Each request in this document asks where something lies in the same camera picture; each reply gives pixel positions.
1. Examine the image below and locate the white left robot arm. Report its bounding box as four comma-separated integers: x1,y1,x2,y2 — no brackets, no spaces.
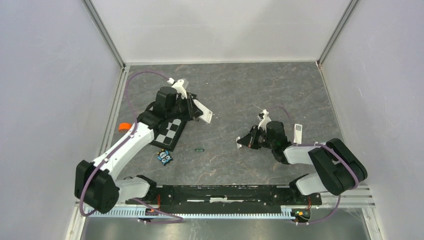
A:
74,86,213,216

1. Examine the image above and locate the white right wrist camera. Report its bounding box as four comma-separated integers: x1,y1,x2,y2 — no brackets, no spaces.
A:
257,109,272,131

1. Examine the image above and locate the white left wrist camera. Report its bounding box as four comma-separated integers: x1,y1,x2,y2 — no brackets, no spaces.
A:
167,77,189,99

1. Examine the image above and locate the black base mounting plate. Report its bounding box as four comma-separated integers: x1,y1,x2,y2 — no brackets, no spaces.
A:
141,184,323,214

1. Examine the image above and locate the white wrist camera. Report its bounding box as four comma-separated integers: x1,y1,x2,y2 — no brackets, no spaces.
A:
167,77,189,99
257,109,272,131

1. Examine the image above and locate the white battery cover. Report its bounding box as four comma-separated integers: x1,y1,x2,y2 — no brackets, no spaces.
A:
235,136,243,149

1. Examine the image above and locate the white slotted cable duct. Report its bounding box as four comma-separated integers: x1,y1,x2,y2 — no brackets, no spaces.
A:
90,205,295,220

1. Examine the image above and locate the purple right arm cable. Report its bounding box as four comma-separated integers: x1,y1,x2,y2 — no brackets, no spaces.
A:
253,104,360,226

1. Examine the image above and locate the white remote control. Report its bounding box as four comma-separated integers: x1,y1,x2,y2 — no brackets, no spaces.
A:
193,99,213,124

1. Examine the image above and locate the blue owl eraser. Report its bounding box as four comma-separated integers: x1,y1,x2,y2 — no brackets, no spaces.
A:
157,149,173,166

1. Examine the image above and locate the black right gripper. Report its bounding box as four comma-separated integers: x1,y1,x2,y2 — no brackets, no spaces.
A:
237,125,275,150

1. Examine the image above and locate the orange tape roll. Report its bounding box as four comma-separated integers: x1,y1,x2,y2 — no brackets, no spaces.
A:
118,122,133,133

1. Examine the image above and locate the black white chessboard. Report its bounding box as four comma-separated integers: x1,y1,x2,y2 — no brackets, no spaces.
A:
150,119,187,152

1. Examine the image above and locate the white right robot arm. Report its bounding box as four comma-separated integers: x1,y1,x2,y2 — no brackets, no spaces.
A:
236,121,368,204

